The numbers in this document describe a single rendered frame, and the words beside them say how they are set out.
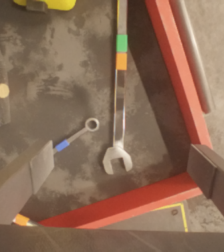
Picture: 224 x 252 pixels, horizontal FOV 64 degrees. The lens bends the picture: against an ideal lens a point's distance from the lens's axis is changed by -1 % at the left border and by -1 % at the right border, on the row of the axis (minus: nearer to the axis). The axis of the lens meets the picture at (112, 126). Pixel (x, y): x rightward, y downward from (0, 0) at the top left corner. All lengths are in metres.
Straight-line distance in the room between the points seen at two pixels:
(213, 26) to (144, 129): 1.09
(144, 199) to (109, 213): 0.05
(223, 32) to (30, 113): 1.20
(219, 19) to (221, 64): 0.25
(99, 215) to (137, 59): 0.22
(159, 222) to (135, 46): 1.04
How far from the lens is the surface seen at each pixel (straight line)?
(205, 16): 1.29
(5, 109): 0.29
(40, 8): 0.25
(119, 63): 0.24
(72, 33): 0.26
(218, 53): 1.30
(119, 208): 0.28
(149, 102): 0.25
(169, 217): 1.16
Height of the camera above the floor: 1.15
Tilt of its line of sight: 74 degrees down
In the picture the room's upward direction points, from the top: 174 degrees counter-clockwise
